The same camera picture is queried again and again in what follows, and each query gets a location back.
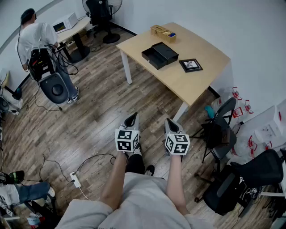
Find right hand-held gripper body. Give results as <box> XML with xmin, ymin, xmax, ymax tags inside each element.
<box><xmin>164</xmin><ymin>123</ymin><xmax>191</xmax><ymax>155</ymax></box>

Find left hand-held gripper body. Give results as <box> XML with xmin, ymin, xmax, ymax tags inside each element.
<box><xmin>115</xmin><ymin>116</ymin><xmax>140</xmax><ymax>153</ymax></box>

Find black drawer box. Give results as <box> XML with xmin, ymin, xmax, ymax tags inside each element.
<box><xmin>151</xmin><ymin>42</ymin><xmax>179</xmax><ymax>65</ymax></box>
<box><xmin>141</xmin><ymin>46</ymin><xmax>168</xmax><ymax>70</ymax></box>

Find person's left forearm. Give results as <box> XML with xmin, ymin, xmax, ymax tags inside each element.
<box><xmin>100</xmin><ymin>151</ymin><xmax>128</xmax><ymax>211</ymax></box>

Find person's right forearm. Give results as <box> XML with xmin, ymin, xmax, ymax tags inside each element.
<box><xmin>165</xmin><ymin>154</ymin><xmax>190</xmax><ymax>216</ymax></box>

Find person's left sneaker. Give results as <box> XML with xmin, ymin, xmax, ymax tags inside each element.
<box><xmin>131</xmin><ymin>144</ymin><xmax>143</xmax><ymax>157</ymax></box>

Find white table leg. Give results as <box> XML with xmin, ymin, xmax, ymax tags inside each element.
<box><xmin>173</xmin><ymin>102</ymin><xmax>189</xmax><ymax>123</ymax></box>
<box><xmin>120</xmin><ymin>49</ymin><xmax>132</xmax><ymax>85</ymax></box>

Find person's black trousers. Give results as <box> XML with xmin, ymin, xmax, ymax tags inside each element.
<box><xmin>125</xmin><ymin>153</ymin><xmax>146</xmax><ymax>175</ymax></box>

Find black folding chair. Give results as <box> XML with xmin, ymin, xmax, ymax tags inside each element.
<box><xmin>191</xmin><ymin>97</ymin><xmax>237</xmax><ymax>166</ymax></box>

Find teal cloth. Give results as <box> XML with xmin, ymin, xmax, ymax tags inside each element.
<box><xmin>204</xmin><ymin>105</ymin><xmax>215</xmax><ymax>118</ymax></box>

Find white power strip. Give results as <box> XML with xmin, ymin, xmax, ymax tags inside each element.
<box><xmin>69</xmin><ymin>171</ymin><xmax>82</xmax><ymax>188</ymax></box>

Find person's grey shirt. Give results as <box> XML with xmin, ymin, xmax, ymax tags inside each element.
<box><xmin>55</xmin><ymin>172</ymin><xmax>215</xmax><ymax>229</ymax></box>

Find group of clear water jugs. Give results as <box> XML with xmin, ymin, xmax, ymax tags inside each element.
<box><xmin>211</xmin><ymin>86</ymin><xmax>275</xmax><ymax>161</ymax></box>

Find black standing fan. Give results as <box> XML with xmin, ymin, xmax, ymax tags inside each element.
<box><xmin>82</xmin><ymin>0</ymin><xmax>123</xmax><ymax>44</ymax></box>

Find black mesh office chair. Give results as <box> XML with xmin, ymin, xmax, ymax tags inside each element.
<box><xmin>195</xmin><ymin>148</ymin><xmax>286</xmax><ymax>219</ymax></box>

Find grey stool seat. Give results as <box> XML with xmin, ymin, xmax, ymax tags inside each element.
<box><xmin>39</xmin><ymin>72</ymin><xmax>70</xmax><ymax>105</ymax></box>

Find woven wicker tissue basket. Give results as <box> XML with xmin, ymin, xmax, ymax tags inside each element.
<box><xmin>150</xmin><ymin>24</ymin><xmax>177</xmax><ymax>44</ymax></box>

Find white storage box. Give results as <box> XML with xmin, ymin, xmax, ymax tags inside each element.
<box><xmin>243</xmin><ymin>105</ymin><xmax>286</xmax><ymax>149</ymax></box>

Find beige round table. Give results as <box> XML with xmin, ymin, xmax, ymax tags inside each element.
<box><xmin>55</xmin><ymin>16</ymin><xmax>91</xmax><ymax>64</ymax></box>

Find black equipment backpack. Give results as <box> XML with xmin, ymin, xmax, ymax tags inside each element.
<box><xmin>28</xmin><ymin>44</ymin><xmax>58</xmax><ymax>81</ymax></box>

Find black high-back office chair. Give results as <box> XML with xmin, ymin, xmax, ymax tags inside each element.
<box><xmin>85</xmin><ymin>0</ymin><xmax>114</xmax><ymax>38</ymax></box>

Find white microwave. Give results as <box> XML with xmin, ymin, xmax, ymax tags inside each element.
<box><xmin>52</xmin><ymin>12</ymin><xmax>78</xmax><ymax>34</ymax></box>

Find black floor cable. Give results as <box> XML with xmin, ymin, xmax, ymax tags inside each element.
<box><xmin>39</xmin><ymin>153</ymin><xmax>117</xmax><ymax>183</ymax></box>

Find black picture frame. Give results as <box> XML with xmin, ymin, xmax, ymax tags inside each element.
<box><xmin>178</xmin><ymin>58</ymin><xmax>203</xmax><ymax>73</ymax></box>

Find black power adapter cable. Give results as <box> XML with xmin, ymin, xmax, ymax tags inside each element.
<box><xmin>33</xmin><ymin>85</ymin><xmax>63</xmax><ymax>112</ymax></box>

